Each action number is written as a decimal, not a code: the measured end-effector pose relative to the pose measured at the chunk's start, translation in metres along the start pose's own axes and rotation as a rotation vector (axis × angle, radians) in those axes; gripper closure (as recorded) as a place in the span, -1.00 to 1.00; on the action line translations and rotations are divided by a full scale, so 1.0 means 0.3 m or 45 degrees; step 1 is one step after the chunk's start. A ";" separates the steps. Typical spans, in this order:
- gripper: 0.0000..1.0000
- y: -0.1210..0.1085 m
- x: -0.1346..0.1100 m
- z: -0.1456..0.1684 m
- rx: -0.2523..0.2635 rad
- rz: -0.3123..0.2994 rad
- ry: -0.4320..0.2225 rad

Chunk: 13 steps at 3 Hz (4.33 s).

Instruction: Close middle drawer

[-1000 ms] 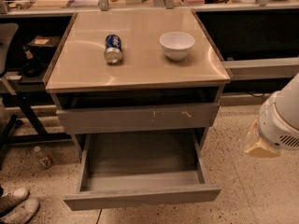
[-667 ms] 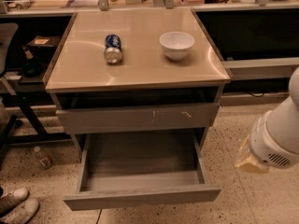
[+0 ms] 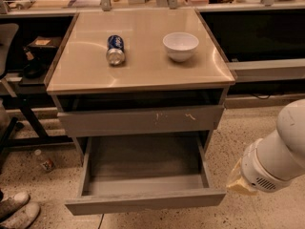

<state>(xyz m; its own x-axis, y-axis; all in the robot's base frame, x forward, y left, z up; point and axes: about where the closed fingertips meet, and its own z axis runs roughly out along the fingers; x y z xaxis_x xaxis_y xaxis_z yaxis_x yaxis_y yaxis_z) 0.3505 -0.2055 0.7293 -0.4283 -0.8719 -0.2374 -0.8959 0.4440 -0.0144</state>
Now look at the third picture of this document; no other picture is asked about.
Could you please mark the white bowl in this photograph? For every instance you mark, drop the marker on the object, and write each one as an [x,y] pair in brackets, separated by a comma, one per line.
[180,46]

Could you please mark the black box under desk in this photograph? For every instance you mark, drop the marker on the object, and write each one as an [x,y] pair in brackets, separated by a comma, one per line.
[41,43]

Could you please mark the blue soda can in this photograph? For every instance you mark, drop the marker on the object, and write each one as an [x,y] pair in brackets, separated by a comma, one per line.
[115,54]

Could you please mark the white shoe near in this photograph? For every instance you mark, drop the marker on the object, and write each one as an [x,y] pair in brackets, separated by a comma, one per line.
[23,218]

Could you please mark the white shoe far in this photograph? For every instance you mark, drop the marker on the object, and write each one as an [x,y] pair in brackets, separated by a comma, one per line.
[13,204]

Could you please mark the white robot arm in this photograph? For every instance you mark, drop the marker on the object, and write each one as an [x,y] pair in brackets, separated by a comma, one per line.
[271,163]

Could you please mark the grey drawer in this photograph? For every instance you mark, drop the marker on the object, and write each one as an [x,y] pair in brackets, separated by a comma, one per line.
[141,121]
[144,172]

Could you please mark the grey top drawer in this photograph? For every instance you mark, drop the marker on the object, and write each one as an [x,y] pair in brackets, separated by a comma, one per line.
[141,121]

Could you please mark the foam gripper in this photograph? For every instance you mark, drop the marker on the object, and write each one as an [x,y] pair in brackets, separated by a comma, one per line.
[254,171]

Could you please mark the clear plastic bottle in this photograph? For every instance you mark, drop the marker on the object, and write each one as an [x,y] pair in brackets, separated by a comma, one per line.
[44,161]

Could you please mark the grey drawer cabinet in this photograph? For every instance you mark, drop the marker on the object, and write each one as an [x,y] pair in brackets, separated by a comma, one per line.
[83,80]

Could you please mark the white shoe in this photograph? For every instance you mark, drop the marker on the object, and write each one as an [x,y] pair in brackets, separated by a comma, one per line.
[13,204]
[23,218]

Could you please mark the grey office chair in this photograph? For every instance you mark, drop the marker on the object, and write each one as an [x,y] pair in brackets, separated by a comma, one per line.
[7,33]

